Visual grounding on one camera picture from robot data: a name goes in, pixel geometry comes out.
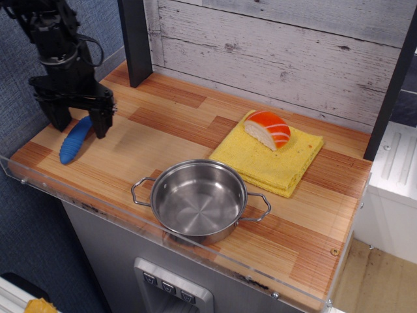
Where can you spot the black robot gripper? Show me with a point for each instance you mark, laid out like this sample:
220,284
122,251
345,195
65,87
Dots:
74,87

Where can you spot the blue handled metal spoon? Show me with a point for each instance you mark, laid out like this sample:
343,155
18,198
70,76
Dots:
74,140

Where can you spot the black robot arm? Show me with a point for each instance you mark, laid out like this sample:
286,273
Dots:
52,27

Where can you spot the stainless steel pot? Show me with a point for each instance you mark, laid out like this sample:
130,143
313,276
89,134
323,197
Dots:
200,200

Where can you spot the clear acrylic table guard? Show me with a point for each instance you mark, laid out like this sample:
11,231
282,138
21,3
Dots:
290,246

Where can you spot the grey cabinet with buttons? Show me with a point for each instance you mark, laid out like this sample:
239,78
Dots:
142,272

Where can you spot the salmon nigiri sushi toy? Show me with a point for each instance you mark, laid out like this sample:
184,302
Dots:
268,128

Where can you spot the yellow object at corner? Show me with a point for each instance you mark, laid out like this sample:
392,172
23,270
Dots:
39,306

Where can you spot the yellow folded cloth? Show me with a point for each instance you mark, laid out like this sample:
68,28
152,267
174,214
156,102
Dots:
278,171

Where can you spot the white ridged appliance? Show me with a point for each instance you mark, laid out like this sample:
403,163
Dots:
387,217

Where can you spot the black right vertical post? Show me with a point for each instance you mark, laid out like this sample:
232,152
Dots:
398,77

